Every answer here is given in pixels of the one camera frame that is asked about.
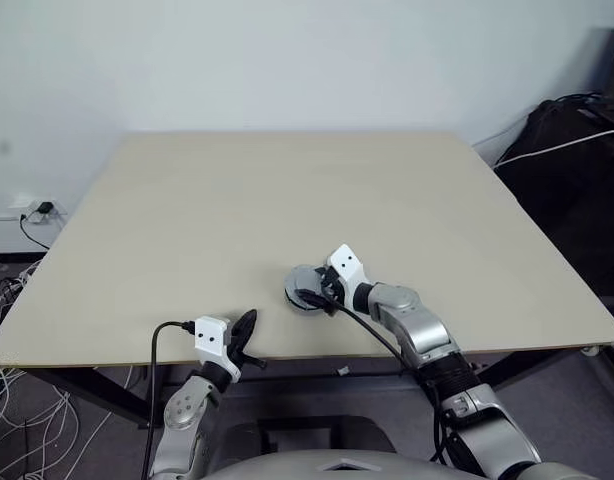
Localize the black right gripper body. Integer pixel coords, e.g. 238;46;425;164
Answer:
320;264;350;316

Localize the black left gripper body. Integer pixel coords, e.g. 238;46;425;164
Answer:
225;319;267;372

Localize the silver hinged motor lid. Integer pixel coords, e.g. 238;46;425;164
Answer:
283;263;329;301

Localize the grey robot torso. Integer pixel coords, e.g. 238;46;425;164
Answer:
199;438;614;480

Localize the black bag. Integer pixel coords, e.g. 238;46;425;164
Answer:
492;97;614;301

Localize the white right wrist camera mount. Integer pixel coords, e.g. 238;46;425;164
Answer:
328;243;372;304

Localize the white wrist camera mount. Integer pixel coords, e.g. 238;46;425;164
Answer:
328;243;372;304
192;315;241;385

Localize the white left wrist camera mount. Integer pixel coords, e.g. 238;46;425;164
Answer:
192;315;241;385

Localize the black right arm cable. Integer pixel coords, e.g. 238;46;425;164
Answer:
329;298;451;464

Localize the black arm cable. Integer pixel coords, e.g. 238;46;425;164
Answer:
140;320;197;479
329;298;451;464

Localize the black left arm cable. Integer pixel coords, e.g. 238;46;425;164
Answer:
140;320;197;479

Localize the black metal table frame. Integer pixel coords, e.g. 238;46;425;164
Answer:
16;344;614;432

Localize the white floor cable tangle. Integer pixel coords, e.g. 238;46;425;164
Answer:
0;259;86;480

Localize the black power cord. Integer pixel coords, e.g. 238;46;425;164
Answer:
18;211;52;252

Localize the wall power socket with plug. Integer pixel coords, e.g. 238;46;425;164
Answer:
10;197;69;220

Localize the white cable on bag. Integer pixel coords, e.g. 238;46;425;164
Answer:
494;128;614;166

